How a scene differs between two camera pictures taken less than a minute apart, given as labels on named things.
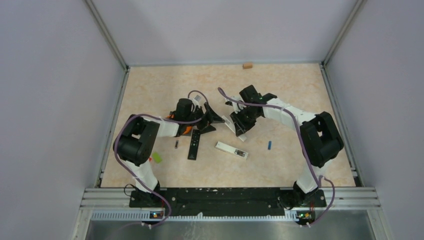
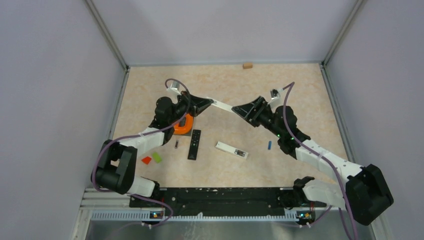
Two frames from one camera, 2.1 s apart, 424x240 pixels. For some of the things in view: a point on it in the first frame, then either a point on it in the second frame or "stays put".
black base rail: x=225 y=202 stays put
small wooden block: x=247 y=65 stays put
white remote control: x=229 y=149 stays put
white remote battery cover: x=232 y=126 -> x=221 y=105
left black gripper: x=214 y=118 -> x=203 y=103
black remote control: x=194 y=144 stays put
